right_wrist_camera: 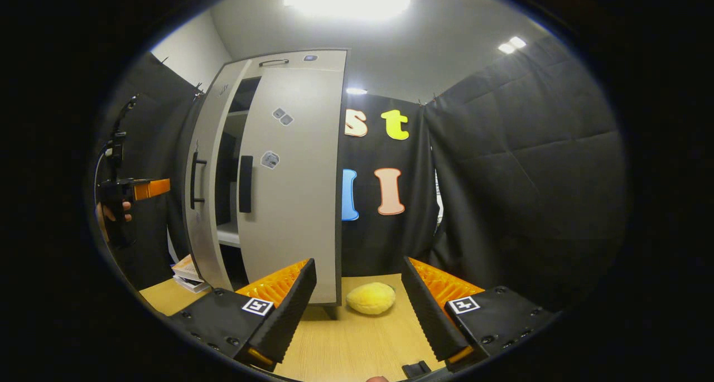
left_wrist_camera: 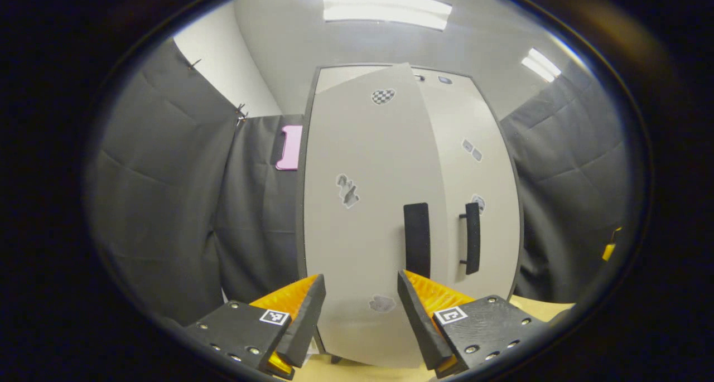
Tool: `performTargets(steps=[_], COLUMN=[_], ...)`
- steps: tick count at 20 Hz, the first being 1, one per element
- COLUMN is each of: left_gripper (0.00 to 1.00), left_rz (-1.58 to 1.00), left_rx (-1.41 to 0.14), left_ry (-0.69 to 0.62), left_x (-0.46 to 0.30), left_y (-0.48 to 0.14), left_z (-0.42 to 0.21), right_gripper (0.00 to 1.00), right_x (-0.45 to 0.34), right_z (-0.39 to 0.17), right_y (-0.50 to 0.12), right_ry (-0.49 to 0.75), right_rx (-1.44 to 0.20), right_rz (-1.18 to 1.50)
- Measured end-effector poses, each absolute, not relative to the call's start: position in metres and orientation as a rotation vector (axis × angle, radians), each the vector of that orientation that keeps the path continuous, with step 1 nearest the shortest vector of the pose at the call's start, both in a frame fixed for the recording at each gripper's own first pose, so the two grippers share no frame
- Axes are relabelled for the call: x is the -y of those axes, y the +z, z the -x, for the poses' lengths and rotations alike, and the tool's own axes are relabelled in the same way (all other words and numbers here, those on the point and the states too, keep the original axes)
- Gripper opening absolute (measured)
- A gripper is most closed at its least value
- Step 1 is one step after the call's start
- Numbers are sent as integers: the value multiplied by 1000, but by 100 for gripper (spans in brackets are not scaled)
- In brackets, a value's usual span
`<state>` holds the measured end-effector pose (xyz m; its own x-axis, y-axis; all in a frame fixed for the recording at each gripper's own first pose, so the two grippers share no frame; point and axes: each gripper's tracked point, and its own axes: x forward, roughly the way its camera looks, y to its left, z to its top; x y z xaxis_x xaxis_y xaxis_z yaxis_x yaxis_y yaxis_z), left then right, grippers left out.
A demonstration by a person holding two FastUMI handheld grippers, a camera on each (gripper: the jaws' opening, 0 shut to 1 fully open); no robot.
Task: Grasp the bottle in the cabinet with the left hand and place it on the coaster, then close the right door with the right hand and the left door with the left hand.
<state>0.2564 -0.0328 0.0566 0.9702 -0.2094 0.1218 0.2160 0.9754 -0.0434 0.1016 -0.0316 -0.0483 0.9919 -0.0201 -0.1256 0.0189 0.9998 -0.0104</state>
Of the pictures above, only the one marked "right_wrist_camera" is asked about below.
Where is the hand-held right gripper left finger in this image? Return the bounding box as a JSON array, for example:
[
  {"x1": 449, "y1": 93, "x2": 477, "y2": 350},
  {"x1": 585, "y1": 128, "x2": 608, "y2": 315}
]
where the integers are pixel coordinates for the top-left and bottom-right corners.
[{"x1": 170, "y1": 258, "x2": 317, "y2": 371}]

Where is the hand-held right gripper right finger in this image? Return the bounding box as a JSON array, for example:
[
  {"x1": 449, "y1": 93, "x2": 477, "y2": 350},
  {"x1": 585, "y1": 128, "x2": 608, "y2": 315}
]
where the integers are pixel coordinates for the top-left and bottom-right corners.
[{"x1": 402, "y1": 257, "x2": 556, "y2": 371}]

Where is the grey cabinet door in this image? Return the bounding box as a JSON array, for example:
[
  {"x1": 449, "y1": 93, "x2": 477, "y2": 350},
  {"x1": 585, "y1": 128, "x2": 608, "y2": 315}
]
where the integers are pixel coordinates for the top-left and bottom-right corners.
[
  {"x1": 184, "y1": 59, "x2": 252, "y2": 291},
  {"x1": 237, "y1": 65, "x2": 342, "y2": 306}
]

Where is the grey cabinet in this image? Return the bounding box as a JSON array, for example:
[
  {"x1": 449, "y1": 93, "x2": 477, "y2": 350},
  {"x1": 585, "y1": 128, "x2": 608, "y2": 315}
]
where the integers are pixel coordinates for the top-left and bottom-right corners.
[{"x1": 184, "y1": 49, "x2": 349, "y2": 318}]

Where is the grey cabinet drawer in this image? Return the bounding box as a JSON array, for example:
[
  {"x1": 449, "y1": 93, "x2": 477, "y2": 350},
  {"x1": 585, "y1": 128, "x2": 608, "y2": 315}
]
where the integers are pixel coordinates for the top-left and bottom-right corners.
[{"x1": 245, "y1": 50, "x2": 348, "y2": 74}]

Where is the yellow plush toy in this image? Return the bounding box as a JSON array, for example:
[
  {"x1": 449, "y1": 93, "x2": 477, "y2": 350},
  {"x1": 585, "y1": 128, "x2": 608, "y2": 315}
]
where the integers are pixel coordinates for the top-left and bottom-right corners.
[{"x1": 346, "y1": 282, "x2": 397, "y2": 316}]

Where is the beige cover book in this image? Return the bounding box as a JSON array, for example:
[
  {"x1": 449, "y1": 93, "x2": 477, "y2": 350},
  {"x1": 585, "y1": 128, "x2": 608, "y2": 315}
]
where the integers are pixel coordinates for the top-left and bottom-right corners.
[{"x1": 171, "y1": 254, "x2": 202, "y2": 283}]

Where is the white book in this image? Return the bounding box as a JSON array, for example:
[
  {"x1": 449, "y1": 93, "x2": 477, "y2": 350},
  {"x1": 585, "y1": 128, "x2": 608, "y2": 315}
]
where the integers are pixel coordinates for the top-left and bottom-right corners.
[{"x1": 174, "y1": 276, "x2": 211, "y2": 294}]

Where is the black backdrop cloth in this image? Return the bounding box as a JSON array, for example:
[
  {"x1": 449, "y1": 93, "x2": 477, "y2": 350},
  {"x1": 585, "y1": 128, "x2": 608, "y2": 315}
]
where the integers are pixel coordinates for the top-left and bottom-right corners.
[{"x1": 89, "y1": 36, "x2": 628, "y2": 310}]

